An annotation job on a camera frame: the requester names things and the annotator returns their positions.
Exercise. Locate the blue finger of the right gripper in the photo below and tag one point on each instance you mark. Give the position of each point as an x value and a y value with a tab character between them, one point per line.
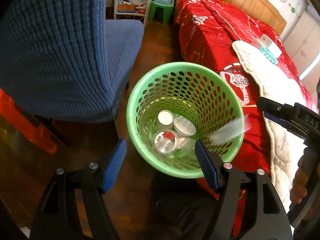
274	108
277	120

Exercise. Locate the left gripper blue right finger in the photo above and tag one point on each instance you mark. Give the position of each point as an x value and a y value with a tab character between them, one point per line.
210	165

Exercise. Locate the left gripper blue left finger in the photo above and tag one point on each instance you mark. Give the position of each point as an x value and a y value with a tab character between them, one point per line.
111	165

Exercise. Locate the clear plastic cup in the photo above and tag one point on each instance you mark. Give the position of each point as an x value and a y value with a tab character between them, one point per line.
185	148

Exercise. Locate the white plastic cup lid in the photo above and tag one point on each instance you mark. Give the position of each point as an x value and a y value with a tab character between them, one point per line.
184	127

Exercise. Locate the person's right hand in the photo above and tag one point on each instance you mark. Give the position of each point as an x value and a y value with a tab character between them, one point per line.
299	190

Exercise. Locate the white quilted blanket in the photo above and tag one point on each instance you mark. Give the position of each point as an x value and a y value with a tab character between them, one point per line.
286	148

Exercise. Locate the lower teal tissue pack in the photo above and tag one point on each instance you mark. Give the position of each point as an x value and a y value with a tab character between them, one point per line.
257	44

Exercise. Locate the clear cup with label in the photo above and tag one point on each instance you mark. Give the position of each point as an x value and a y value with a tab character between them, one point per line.
164	142

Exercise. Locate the white round container in basket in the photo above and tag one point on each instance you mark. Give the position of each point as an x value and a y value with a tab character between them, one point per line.
165	120

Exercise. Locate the upper white tissue pack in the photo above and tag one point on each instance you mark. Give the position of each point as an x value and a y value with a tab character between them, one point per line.
270	46

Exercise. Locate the green perforated plastic wastebasket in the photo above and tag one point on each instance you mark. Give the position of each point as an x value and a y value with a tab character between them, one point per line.
176	104

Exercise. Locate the white wardrobe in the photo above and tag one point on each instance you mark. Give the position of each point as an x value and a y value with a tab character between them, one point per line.
302	45

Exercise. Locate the red patterned bedspread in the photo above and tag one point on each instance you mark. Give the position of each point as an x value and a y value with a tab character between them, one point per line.
208	29

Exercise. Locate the blue fabric chair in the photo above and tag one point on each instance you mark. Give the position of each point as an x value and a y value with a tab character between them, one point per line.
63	59

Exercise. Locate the green plastic stool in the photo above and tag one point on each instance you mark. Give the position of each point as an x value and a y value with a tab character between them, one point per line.
164	10

